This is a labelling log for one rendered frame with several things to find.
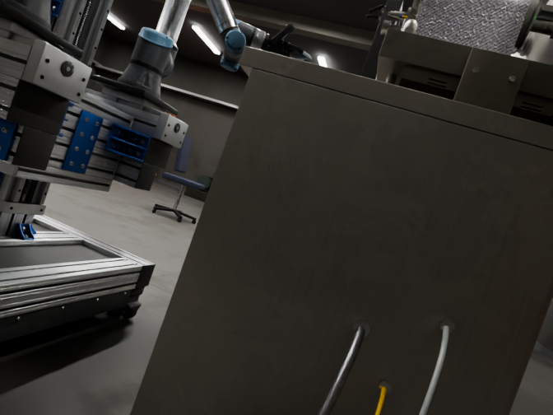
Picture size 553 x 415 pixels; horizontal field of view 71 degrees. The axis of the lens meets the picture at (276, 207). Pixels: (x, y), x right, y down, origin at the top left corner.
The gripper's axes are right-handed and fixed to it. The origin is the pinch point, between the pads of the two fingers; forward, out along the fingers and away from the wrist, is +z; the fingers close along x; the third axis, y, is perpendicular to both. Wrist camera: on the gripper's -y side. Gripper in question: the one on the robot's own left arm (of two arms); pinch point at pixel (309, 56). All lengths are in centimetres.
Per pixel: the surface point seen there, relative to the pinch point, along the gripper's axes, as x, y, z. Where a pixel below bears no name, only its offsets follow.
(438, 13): 71, -5, 16
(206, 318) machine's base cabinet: 96, 76, -14
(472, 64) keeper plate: 97, 12, 16
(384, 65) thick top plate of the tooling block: 85, 15, 4
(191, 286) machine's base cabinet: 94, 71, -19
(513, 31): 78, -6, 32
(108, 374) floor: 65, 116, -31
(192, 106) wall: -944, 27, -123
